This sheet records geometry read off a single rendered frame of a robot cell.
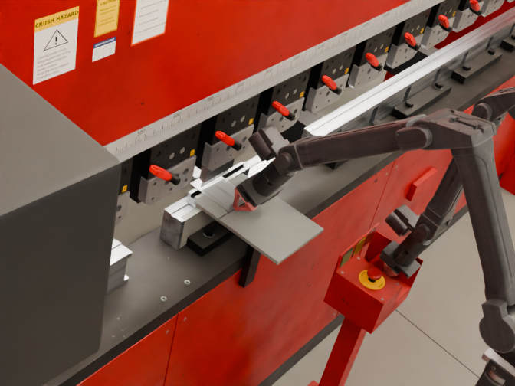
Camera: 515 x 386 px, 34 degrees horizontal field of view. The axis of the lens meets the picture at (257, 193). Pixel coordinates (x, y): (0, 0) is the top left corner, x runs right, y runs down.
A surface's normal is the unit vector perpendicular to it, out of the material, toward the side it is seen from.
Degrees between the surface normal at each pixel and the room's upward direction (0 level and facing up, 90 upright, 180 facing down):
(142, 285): 0
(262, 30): 90
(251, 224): 0
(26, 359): 90
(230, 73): 90
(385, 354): 0
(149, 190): 90
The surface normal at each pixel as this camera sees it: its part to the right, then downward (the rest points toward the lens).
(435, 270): 0.19, -0.76
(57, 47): 0.75, 0.52
